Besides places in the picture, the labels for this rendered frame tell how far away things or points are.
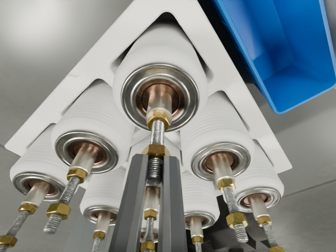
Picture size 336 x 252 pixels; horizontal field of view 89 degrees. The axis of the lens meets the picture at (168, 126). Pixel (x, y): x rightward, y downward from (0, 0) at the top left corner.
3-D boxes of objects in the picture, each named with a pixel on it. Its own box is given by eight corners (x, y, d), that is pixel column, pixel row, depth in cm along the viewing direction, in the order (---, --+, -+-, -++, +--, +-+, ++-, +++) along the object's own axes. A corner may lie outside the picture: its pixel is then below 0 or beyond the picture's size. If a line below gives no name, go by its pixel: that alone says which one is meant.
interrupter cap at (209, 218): (177, 207, 30) (177, 211, 30) (219, 209, 31) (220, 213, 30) (173, 225, 35) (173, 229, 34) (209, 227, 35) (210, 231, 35)
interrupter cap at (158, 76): (178, 137, 20) (178, 141, 19) (114, 115, 18) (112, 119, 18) (214, 80, 16) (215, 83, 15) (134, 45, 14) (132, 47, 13)
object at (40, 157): (113, 111, 39) (82, 180, 25) (100, 138, 44) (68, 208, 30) (70, 91, 36) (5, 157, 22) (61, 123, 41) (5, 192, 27)
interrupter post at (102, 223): (103, 217, 33) (98, 236, 30) (96, 211, 31) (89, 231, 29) (114, 215, 32) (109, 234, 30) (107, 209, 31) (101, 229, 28)
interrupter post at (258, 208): (262, 199, 29) (271, 220, 26) (247, 202, 29) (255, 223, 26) (261, 192, 27) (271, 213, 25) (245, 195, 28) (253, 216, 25)
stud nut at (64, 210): (65, 201, 15) (60, 211, 15) (75, 210, 16) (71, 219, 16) (46, 203, 16) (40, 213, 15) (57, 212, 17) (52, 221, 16)
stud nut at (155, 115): (160, 131, 15) (160, 137, 14) (144, 121, 15) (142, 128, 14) (174, 116, 14) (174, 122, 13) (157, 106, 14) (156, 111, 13)
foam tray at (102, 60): (257, 116, 48) (293, 168, 34) (154, 170, 64) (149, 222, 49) (170, -27, 30) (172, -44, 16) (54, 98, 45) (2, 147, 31)
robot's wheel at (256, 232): (256, 190, 71) (281, 246, 56) (244, 194, 73) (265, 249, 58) (234, 166, 62) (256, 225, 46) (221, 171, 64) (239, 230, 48)
